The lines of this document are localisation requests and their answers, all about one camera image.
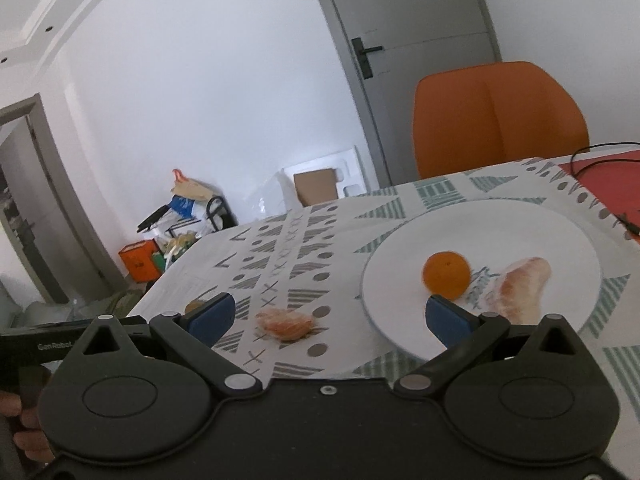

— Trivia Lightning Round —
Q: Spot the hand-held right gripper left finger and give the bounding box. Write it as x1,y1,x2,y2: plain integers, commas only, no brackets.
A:
60,292,263,401

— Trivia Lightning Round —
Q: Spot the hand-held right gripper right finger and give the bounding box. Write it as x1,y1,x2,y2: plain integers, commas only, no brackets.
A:
395,295,601,401

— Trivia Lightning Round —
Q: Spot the white round plate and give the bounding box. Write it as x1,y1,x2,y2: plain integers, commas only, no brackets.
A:
361,199,603,361

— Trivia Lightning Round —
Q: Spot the person's left hand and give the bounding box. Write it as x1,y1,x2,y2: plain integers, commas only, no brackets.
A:
0,392,53,463

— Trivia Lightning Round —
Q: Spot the round orange mandarin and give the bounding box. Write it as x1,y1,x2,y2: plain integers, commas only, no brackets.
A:
422,251,472,297

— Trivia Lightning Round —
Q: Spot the orange box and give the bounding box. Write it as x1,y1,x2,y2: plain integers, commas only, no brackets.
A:
118,239,163,283

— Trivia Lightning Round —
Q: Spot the black folded tool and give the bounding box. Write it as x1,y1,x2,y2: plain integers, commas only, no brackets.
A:
136,205,176,233

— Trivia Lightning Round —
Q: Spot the blue white plastic bag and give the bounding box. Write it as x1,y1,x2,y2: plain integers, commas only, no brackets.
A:
167,195,206,221

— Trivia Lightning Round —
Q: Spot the patterned white green tablecloth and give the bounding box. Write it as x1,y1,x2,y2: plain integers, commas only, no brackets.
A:
125,156,640,461

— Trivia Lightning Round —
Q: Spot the brown paper bag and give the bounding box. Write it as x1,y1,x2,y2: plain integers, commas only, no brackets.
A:
170,169,216,202

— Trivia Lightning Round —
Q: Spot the clear plastic sheet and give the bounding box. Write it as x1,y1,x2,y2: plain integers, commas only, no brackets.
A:
250,170,301,222

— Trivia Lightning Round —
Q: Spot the brown cardboard piece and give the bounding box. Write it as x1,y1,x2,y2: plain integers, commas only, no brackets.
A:
293,167,341,207

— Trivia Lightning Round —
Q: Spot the white styrofoam packaging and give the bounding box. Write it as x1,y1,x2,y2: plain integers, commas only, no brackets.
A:
280,146,366,208

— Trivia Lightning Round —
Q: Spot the orange chair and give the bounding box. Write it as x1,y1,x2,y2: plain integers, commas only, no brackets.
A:
413,61,591,180

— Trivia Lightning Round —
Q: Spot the red orange patterned mat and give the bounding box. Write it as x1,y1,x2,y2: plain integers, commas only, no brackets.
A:
557,149,640,241

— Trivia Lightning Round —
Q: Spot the grey door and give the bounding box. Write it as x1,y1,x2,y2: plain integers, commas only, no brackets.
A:
305,0,503,188

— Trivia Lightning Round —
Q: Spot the black loop handle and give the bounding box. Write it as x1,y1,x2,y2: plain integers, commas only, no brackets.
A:
206,196,238,233

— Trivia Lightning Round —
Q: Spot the grey doorway frame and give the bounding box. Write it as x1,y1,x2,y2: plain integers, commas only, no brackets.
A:
0,94,126,306

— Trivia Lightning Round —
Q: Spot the black cable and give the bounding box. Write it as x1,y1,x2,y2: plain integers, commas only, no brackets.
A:
570,142,640,181

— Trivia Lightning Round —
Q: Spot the black door handle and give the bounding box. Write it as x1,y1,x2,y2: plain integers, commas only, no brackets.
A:
351,37,383,79

